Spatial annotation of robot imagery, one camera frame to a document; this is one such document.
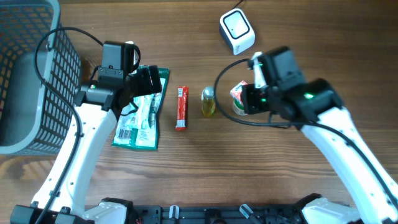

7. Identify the red white carton cup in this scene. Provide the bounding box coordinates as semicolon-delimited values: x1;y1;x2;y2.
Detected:
230;80;247;116

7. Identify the red stick packet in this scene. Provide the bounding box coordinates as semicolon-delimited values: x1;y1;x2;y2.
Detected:
175;86;189;131

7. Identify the yellow liquid small bottle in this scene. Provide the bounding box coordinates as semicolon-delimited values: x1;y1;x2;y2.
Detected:
201;86;216;117

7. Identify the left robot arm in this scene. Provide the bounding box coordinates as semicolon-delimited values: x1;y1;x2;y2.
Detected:
10;41;162;223

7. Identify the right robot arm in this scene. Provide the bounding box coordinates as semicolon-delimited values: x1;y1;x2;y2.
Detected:
241;46;397;223

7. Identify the white barcode scanner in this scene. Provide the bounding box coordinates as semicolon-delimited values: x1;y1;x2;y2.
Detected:
219;8;256;55

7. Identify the grey plastic mesh basket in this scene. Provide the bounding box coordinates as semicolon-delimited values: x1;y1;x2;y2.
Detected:
1;1;81;156

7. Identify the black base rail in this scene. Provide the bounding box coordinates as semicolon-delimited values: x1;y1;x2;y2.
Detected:
128;204;305;224

